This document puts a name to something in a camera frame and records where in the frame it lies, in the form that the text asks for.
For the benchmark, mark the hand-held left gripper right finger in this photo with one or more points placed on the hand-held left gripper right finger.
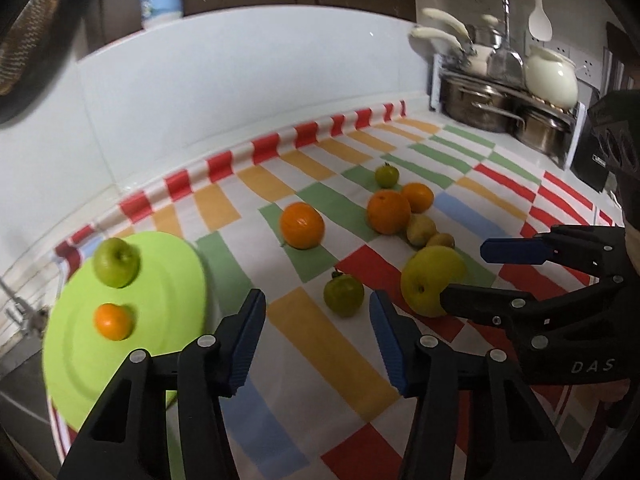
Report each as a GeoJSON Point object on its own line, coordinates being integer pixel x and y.
{"type": "Point", "coordinates": [387, 340]}

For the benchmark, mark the medium orange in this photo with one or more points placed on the medium orange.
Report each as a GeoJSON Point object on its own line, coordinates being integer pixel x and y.
{"type": "Point", "coordinates": [420, 196]}

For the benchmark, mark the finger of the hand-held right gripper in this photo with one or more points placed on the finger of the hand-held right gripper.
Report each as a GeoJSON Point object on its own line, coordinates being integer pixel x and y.
{"type": "Point", "coordinates": [510, 251]}
{"type": "Point", "coordinates": [475, 302]}

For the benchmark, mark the colourful checkered tablecloth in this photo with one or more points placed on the colourful checkered tablecloth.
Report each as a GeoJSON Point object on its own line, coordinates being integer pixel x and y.
{"type": "Point", "coordinates": [320, 340]}

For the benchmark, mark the large orange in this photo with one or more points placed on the large orange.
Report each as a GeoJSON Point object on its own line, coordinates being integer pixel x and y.
{"type": "Point", "coordinates": [388, 212]}
{"type": "Point", "coordinates": [301, 225]}

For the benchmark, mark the green apple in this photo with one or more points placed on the green apple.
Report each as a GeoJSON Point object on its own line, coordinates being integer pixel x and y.
{"type": "Point", "coordinates": [116, 262]}

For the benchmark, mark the large yellow-green apple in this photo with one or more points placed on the large yellow-green apple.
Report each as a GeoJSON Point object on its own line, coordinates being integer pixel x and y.
{"type": "Point", "coordinates": [430, 275]}

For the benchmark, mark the white rice paddle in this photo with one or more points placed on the white rice paddle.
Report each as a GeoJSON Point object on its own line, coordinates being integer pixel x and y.
{"type": "Point", "coordinates": [540, 17]}

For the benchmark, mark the kiwi fruit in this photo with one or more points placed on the kiwi fruit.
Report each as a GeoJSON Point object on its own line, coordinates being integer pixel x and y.
{"type": "Point", "coordinates": [420, 230]}

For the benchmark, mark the black box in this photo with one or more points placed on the black box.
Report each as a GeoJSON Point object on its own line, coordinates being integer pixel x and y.
{"type": "Point", "coordinates": [592, 160]}

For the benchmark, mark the light green round plate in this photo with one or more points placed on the light green round plate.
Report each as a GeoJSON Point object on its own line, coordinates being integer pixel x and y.
{"type": "Point", "coordinates": [165, 300]}

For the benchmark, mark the black mesh colander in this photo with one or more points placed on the black mesh colander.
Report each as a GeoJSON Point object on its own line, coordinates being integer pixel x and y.
{"type": "Point", "coordinates": [45, 35]}

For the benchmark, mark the metal faucet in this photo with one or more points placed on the metal faucet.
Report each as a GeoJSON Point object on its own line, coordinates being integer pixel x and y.
{"type": "Point", "coordinates": [20, 310]}

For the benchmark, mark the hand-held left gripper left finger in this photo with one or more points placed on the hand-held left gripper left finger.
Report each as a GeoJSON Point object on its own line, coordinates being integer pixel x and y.
{"type": "Point", "coordinates": [247, 340]}

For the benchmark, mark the white ceramic pot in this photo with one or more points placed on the white ceramic pot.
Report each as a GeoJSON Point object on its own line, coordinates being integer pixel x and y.
{"type": "Point", "coordinates": [550, 77]}

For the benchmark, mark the small orange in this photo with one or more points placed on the small orange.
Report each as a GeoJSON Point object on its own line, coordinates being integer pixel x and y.
{"type": "Point", "coordinates": [112, 321]}

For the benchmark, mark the wide stainless steel pot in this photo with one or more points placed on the wide stainless steel pot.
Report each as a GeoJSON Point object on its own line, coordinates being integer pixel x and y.
{"type": "Point", "coordinates": [475, 102]}

